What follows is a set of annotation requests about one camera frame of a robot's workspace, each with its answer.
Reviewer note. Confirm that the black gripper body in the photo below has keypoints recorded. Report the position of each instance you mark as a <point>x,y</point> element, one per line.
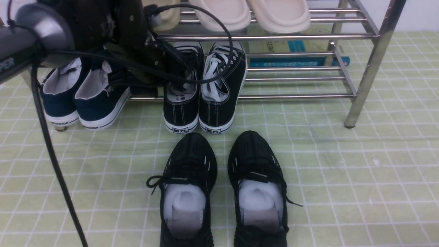
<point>135,41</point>

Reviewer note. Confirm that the stainless steel shoe rack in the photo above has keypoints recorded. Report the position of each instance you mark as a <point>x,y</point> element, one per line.
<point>358,96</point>

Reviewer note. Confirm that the navy canvas sneaker left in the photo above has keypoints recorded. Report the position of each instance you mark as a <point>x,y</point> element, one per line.
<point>58,90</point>

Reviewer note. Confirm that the navy canvas sneaker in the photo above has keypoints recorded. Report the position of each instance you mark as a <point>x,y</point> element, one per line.
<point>97,102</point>
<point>58,90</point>

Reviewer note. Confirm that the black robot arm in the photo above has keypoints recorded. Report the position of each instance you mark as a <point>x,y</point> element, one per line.
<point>53,33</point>

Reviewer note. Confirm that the black canvas sneaker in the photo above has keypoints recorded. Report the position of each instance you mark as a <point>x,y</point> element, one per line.
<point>219,98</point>
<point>181,100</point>

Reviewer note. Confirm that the black knit sneaker left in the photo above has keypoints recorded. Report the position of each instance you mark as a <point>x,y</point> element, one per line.
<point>186,184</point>

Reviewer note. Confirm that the black knit sneaker right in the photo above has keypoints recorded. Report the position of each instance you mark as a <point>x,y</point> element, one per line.
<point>260,193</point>

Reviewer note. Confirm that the tan blue book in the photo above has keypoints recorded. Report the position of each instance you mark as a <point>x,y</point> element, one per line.
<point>288,53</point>

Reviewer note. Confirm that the cream slipper far right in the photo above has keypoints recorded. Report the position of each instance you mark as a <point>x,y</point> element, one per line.
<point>281,16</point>

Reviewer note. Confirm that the green checkered floor mat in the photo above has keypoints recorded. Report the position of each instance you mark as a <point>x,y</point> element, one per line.
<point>373,185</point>

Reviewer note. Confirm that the cream slipper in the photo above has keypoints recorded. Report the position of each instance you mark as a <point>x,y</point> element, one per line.
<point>281,16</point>
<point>234,14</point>

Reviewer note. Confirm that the navy canvas sneaker right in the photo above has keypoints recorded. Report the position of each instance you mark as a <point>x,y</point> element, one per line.
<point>97,102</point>

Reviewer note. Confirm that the black knit sneaker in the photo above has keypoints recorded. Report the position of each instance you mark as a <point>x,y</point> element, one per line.
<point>186,184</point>
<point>260,193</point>

